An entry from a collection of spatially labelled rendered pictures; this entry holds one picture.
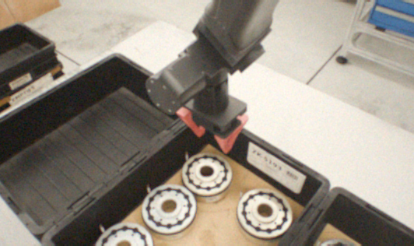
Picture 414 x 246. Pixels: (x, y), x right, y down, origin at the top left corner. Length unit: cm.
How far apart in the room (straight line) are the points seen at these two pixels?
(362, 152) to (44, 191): 79
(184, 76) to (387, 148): 75
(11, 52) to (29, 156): 108
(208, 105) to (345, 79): 195
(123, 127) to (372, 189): 64
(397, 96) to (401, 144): 135
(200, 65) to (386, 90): 207
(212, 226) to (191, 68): 34
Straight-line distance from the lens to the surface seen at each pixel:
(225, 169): 71
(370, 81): 247
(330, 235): 70
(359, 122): 110
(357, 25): 241
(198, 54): 45
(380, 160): 102
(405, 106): 238
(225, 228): 67
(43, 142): 88
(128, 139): 81
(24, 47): 190
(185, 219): 65
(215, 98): 51
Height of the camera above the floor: 143
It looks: 47 degrees down
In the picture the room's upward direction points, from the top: straight up
